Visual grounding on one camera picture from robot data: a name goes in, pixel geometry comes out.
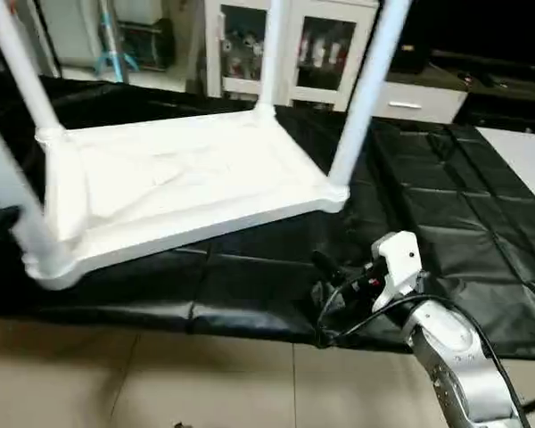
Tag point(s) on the white plastic table top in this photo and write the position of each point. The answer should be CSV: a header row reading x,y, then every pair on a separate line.
x,y
178,178

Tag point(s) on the black work mat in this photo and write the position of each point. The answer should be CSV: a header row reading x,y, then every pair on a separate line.
x,y
446,214

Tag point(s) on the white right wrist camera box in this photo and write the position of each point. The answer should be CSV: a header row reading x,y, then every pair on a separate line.
x,y
399,259

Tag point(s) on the white glass door cabinet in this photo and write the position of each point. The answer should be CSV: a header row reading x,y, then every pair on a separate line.
x,y
316,49

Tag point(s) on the storage rack with items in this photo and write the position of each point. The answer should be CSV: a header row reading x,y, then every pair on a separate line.
x,y
134,40

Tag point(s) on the white drawer unit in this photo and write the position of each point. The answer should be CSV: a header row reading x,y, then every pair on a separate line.
x,y
419,102

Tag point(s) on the white flat panel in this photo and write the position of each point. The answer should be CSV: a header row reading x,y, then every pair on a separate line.
x,y
522,165

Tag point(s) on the white plastic table leg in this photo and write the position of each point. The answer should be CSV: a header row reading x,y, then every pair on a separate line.
x,y
275,53
366,98
22,71
4,169

